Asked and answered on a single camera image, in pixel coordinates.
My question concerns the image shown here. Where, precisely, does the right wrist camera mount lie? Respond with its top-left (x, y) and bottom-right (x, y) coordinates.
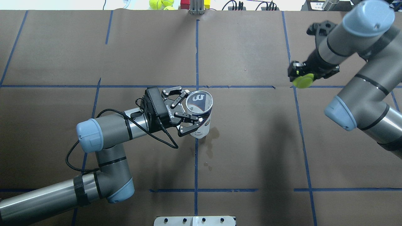
top-left (306, 20), bottom-right (337, 48)

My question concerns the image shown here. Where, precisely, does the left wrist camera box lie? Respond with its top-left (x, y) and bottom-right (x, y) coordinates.
top-left (144, 86), bottom-right (170, 123)

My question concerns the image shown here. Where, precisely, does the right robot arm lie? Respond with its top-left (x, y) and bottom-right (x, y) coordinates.
top-left (287, 0), bottom-right (402, 158)

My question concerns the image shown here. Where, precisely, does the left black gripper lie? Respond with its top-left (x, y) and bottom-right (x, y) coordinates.
top-left (143, 86), bottom-right (207, 137)

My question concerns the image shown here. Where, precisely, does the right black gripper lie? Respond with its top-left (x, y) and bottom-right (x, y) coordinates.
top-left (288, 50), bottom-right (340, 82)

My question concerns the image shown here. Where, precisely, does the aluminium frame post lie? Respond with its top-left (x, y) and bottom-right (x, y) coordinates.
top-left (189, 0), bottom-right (205, 15)

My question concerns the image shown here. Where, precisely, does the spare tennis ball on desk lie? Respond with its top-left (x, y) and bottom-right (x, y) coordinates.
top-left (149, 0), bottom-right (163, 10)

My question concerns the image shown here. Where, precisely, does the tennis ball can holder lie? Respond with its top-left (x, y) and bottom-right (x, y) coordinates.
top-left (185, 90), bottom-right (214, 139)

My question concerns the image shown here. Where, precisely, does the near black electronics box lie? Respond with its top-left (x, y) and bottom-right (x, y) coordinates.
top-left (257, 0), bottom-right (279, 11)

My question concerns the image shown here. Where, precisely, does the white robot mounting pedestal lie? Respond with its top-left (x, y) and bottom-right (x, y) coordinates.
top-left (154, 216), bottom-right (237, 226)

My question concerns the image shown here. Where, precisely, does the yellow cube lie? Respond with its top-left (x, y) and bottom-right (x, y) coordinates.
top-left (204, 0), bottom-right (211, 9)

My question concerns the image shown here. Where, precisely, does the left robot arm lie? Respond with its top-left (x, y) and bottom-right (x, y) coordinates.
top-left (1, 84), bottom-right (187, 226)

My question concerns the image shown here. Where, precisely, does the black electronics box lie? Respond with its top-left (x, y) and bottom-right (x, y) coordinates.
top-left (222, 0), bottom-right (244, 11)
top-left (257, 0), bottom-right (279, 11)

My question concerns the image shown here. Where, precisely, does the far black electronics box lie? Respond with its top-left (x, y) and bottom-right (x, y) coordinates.
top-left (222, 0), bottom-right (244, 11)

